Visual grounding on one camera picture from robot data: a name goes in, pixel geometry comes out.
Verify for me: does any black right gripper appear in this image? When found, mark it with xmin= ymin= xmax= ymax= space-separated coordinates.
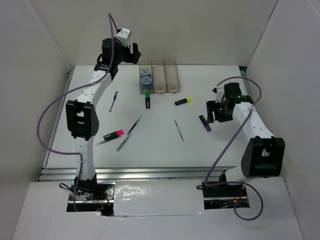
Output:
xmin=206 ymin=99 xmax=233 ymax=124

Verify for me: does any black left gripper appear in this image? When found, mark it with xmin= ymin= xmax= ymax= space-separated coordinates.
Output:
xmin=114 ymin=37 xmax=142 ymax=65

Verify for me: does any purple capped black highlighter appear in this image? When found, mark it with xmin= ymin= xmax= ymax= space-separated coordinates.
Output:
xmin=199 ymin=115 xmax=212 ymax=132

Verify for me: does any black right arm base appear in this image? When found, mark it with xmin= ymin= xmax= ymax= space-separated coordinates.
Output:
xmin=196 ymin=182 xmax=250 ymax=210

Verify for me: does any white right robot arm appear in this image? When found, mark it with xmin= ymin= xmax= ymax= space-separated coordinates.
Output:
xmin=206 ymin=82 xmax=285 ymax=196

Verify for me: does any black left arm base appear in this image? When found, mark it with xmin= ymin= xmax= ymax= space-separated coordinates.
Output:
xmin=66 ymin=184 xmax=115 ymax=217

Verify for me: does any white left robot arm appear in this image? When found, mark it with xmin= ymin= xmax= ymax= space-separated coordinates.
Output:
xmin=65 ymin=37 xmax=141 ymax=200

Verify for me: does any left clear storage bin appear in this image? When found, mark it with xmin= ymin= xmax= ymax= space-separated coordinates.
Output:
xmin=139 ymin=60 xmax=153 ymax=95

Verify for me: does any clear storage bin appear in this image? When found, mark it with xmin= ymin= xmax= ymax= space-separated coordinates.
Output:
xmin=164 ymin=59 xmax=181 ymax=93
xmin=151 ymin=60 xmax=167 ymax=94
xmin=139 ymin=60 xmax=153 ymax=95

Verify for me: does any yellow capped black highlighter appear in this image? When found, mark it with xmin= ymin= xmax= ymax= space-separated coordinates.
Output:
xmin=174 ymin=97 xmax=193 ymax=106

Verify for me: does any middle clear storage bin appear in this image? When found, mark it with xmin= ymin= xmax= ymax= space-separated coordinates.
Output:
xmin=151 ymin=60 xmax=167 ymax=94

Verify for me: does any thin black white pen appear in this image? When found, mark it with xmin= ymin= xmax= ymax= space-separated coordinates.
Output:
xmin=174 ymin=118 xmax=185 ymax=143

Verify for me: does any green capped black highlighter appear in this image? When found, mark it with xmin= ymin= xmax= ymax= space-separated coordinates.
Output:
xmin=144 ymin=90 xmax=151 ymax=109

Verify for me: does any blue ballpoint pen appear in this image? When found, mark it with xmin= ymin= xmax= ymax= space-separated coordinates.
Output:
xmin=109 ymin=91 xmax=118 ymax=112

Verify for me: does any right clear storage bin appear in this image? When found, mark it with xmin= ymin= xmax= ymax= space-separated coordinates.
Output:
xmin=164 ymin=59 xmax=181 ymax=93

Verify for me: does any dark blue gel pen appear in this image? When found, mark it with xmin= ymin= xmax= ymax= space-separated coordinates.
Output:
xmin=127 ymin=117 xmax=141 ymax=136

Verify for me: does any pink capped black highlighter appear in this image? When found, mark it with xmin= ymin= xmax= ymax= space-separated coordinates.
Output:
xmin=103 ymin=129 xmax=124 ymax=142

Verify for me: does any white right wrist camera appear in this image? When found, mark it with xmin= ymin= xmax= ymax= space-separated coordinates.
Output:
xmin=212 ymin=86 xmax=225 ymax=103

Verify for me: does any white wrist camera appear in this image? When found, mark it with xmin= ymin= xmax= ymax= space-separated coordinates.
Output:
xmin=115 ymin=28 xmax=131 ymax=48
xmin=212 ymin=86 xmax=225 ymax=103

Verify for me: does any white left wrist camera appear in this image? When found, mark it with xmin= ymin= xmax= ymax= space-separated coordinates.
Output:
xmin=115 ymin=28 xmax=131 ymax=48

